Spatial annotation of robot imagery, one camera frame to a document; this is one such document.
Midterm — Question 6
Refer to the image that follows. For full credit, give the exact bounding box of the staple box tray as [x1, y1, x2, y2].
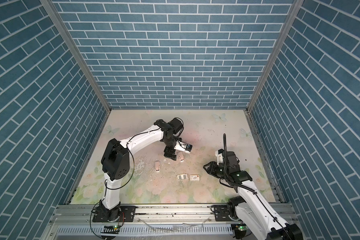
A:
[177, 174, 188, 180]

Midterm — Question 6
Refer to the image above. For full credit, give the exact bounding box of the staple box sleeve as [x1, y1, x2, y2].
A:
[190, 175, 200, 182]

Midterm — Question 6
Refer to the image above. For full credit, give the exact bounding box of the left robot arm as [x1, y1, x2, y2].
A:
[97, 118, 192, 222]

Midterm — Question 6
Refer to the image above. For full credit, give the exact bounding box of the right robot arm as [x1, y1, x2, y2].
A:
[203, 149, 303, 240]

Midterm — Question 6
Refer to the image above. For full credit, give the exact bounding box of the right controller board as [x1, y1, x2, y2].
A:
[231, 224, 252, 240]

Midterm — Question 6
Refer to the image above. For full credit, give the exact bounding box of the controller board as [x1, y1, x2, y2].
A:
[101, 226, 120, 240]
[231, 224, 252, 240]

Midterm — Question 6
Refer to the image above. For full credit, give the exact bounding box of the left controller board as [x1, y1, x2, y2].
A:
[101, 226, 120, 240]

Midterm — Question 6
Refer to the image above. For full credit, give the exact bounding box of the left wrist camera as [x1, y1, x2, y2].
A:
[175, 141, 193, 154]

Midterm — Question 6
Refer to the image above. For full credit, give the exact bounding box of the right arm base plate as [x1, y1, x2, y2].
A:
[210, 203, 255, 224]

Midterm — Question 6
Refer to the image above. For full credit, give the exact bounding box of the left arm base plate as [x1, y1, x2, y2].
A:
[92, 206, 136, 223]

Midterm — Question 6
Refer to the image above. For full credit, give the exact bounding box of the aluminium front rail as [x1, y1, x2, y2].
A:
[42, 203, 300, 240]

